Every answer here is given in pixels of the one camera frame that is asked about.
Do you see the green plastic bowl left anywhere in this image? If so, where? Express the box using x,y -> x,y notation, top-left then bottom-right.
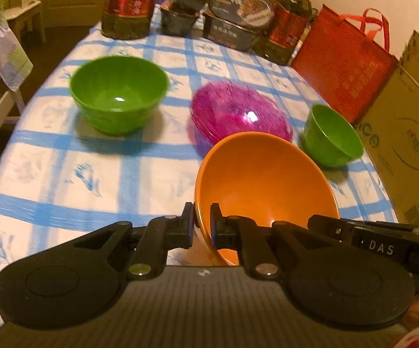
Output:
69,55 -> 169,136

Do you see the brown cardboard box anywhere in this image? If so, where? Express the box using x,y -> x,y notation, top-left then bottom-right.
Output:
357,32 -> 419,225

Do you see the orange plastic bowl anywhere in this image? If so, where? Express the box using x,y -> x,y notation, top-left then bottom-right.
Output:
194,132 -> 339,266

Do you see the white wooden chair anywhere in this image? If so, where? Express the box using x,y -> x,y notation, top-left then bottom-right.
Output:
4,0 -> 47,44

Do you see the green plastic bowl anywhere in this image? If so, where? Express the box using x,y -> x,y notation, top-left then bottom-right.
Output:
69,55 -> 169,136
299,104 -> 364,168

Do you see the green plastic bowl right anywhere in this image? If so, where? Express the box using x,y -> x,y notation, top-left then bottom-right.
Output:
299,104 -> 364,168

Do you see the large oil bottle red label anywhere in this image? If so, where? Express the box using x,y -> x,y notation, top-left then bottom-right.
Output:
101,0 -> 157,40

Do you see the dark instant rice box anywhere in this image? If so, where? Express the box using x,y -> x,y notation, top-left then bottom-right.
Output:
203,10 -> 257,52

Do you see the tilted instant meal box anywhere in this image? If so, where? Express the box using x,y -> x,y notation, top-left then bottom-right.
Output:
208,0 -> 275,31

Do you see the red tote bag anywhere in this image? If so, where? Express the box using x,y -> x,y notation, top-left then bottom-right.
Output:
291,6 -> 398,124

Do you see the pink transparent plastic plate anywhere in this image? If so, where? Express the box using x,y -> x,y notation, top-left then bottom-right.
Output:
190,81 -> 293,145

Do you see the small dark food tub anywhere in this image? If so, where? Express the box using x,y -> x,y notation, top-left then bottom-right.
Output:
160,0 -> 200,37

